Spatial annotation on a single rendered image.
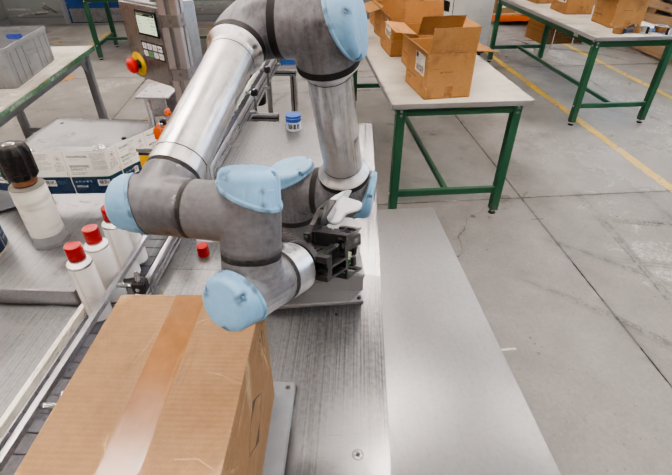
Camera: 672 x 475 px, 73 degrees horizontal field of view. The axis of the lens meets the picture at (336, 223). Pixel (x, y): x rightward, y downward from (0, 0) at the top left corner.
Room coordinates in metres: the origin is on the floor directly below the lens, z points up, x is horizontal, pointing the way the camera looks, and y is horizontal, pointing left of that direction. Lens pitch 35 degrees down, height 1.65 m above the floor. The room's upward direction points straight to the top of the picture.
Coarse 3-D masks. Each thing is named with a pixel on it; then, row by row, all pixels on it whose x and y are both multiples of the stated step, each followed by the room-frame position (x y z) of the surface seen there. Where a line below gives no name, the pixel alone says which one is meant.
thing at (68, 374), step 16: (160, 240) 1.01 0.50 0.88; (144, 272) 0.88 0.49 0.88; (128, 288) 0.82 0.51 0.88; (112, 304) 0.76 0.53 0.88; (64, 352) 0.62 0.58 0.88; (80, 352) 0.62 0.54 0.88; (64, 384) 0.54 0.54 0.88; (32, 400) 0.51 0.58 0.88; (48, 400) 0.51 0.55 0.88; (48, 416) 0.48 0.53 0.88; (32, 432) 0.45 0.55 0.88; (0, 448) 0.42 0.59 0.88; (16, 448) 0.42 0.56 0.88; (16, 464) 0.39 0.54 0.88
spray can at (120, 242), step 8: (104, 208) 0.87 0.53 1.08; (104, 216) 0.86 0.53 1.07; (104, 224) 0.86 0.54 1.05; (112, 224) 0.86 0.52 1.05; (104, 232) 0.85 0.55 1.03; (112, 232) 0.85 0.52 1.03; (120, 232) 0.86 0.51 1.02; (128, 232) 0.88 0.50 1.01; (112, 240) 0.85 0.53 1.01; (120, 240) 0.85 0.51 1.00; (128, 240) 0.87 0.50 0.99; (112, 248) 0.85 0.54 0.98; (120, 248) 0.85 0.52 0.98; (128, 248) 0.86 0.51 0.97; (120, 256) 0.85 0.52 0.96; (128, 256) 0.86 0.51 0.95; (120, 264) 0.85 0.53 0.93; (136, 264) 0.87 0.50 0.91; (128, 272) 0.85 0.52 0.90
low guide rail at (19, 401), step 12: (84, 312) 0.72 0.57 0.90; (72, 324) 0.67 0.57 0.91; (60, 336) 0.64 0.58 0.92; (60, 348) 0.62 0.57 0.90; (48, 360) 0.58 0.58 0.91; (36, 372) 0.55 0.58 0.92; (24, 384) 0.52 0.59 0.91; (36, 384) 0.53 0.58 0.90; (24, 396) 0.50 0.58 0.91; (12, 408) 0.47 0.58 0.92; (0, 420) 0.45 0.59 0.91; (12, 420) 0.46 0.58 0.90; (0, 432) 0.43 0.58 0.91
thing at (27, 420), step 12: (144, 240) 0.91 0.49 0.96; (132, 252) 0.86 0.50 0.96; (132, 264) 0.83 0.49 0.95; (120, 276) 0.77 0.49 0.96; (108, 288) 0.73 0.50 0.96; (108, 300) 0.70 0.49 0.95; (96, 312) 0.66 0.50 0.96; (84, 324) 0.63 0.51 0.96; (84, 336) 0.60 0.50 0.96; (72, 348) 0.57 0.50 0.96; (60, 372) 0.51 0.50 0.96; (48, 384) 0.49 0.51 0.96; (48, 396) 0.47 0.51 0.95; (36, 408) 0.44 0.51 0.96; (24, 420) 0.42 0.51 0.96; (24, 432) 0.40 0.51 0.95; (12, 444) 0.38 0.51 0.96; (0, 456) 0.36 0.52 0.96; (0, 468) 0.34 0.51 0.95
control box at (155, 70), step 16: (128, 0) 1.17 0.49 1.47; (144, 0) 1.15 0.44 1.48; (192, 0) 1.17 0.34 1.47; (128, 16) 1.17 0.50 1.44; (192, 16) 1.16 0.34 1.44; (128, 32) 1.18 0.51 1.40; (160, 32) 1.10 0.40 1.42; (192, 32) 1.15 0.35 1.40; (192, 48) 1.15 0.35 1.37; (144, 64) 1.16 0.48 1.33; (160, 64) 1.12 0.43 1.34; (160, 80) 1.13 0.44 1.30
